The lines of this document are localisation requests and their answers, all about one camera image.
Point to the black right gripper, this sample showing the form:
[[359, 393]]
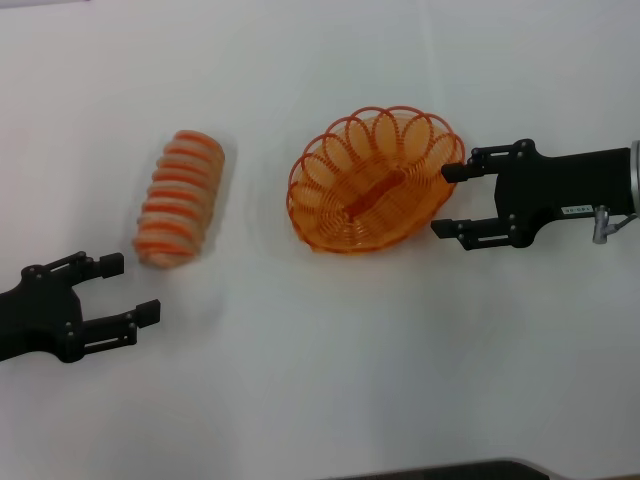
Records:
[[565, 185]]

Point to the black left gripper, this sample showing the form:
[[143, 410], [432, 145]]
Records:
[[40, 315]]

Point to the orange striped bread loaf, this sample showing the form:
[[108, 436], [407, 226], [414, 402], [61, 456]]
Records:
[[180, 200]]

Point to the dark robot torso edge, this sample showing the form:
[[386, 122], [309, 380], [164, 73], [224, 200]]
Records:
[[450, 472]]

